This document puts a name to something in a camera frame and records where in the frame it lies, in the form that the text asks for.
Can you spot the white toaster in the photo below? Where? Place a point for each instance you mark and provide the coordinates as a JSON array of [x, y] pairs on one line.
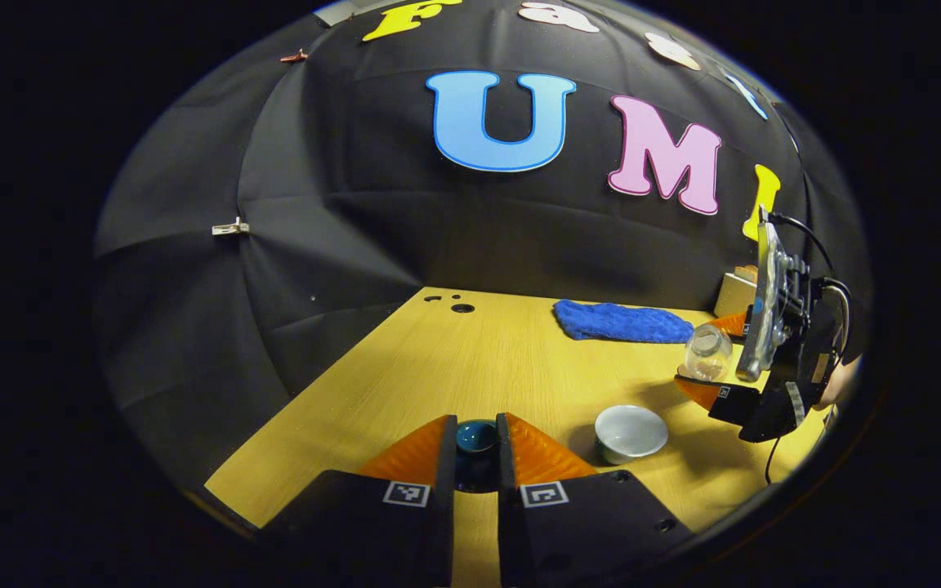
[[733, 296]]

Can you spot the clear plastic water bottle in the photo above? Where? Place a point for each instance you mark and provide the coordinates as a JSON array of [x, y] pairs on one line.
[[707, 351]]

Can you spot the toast slice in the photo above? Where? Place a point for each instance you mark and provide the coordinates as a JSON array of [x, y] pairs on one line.
[[747, 273]]

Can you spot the silver metal clip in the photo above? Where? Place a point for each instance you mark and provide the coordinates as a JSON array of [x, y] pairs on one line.
[[230, 228]]

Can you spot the black backdrop cloth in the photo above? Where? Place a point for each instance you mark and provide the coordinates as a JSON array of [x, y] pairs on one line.
[[340, 245]]

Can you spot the grey teacup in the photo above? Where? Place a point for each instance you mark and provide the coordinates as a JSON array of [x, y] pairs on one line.
[[631, 433]]

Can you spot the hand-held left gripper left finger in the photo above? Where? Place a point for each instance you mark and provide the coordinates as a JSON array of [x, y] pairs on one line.
[[438, 474]]

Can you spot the red clip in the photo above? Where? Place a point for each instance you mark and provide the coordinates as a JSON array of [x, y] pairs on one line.
[[294, 57]]

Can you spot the blue towel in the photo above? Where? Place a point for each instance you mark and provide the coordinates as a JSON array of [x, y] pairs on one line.
[[617, 322]]

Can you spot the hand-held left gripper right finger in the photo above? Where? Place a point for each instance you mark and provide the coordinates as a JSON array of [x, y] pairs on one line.
[[507, 474]]

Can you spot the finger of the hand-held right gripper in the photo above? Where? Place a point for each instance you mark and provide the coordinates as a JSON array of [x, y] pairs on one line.
[[724, 400], [733, 325]]

